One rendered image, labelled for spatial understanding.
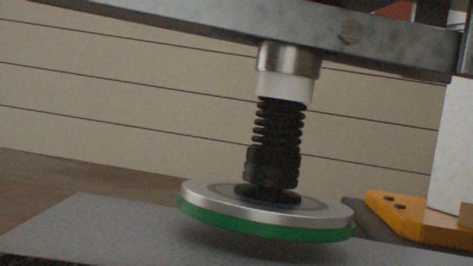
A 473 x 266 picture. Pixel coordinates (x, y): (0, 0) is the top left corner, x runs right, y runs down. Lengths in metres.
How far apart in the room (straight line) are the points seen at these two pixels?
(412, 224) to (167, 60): 5.67
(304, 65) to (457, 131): 0.89
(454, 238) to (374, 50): 0.70
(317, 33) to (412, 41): 0.11
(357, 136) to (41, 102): 3.67
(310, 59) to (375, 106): 6.01
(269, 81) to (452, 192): 0.91
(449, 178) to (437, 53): 0.84
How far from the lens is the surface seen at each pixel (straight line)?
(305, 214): 0.65
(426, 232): 1.30
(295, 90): 0.68
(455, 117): 1.54
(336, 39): 0.67
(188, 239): 0.69
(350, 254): 0.76
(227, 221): 0.63
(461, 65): 0.70
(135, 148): 6.86
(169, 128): 6.76
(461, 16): 1.48
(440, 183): 1.55
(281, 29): 0.66
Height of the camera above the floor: 0.97
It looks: 3 degrees down
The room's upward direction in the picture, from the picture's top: 9 degrees clockwise
